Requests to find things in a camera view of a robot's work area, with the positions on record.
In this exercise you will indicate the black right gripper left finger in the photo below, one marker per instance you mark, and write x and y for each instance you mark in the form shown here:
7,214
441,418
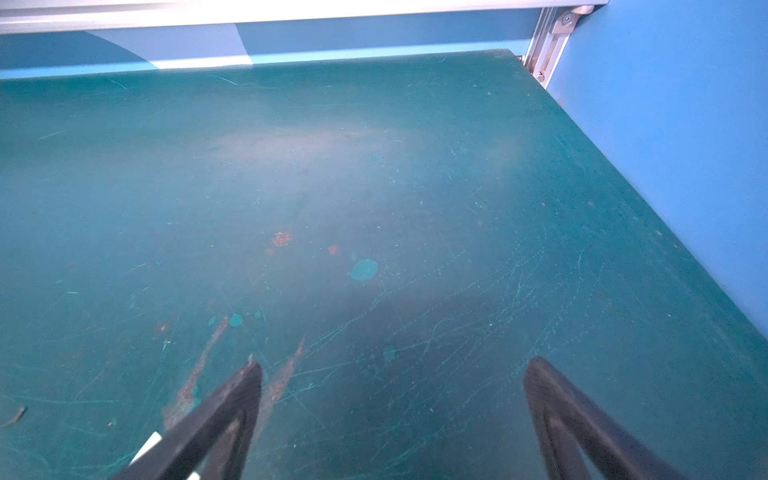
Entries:
217,435

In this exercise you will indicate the aluminium back frame rail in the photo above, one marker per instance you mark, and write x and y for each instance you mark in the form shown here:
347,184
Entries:
25,17

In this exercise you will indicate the aluminium right corner post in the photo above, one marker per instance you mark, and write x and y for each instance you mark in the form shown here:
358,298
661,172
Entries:
552,32

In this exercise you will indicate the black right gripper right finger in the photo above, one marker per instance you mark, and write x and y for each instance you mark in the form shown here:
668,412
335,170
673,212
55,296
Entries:
570,426

